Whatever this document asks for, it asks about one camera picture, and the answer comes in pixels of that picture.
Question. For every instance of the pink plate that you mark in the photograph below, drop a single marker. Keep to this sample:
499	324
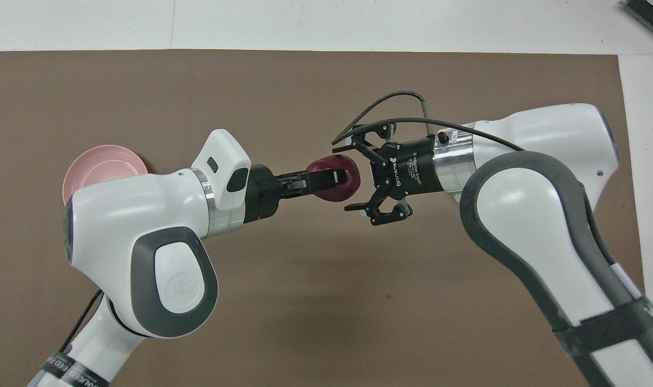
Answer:
100	161

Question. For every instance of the brown table mat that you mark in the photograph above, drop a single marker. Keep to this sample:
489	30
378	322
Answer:
315	295

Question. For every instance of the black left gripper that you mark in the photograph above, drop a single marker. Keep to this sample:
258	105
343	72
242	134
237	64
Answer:
259	193

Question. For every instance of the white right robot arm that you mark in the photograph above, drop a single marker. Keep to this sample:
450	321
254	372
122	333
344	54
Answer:
546	226

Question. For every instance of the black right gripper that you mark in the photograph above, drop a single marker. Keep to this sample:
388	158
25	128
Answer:
412	166

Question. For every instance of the dark grey ribbed device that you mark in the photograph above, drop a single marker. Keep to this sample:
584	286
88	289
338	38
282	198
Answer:
651	16

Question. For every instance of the dark red apple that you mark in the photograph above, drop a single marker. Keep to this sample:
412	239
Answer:
347	185

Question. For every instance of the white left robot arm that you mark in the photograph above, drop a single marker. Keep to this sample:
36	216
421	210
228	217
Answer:
133	226

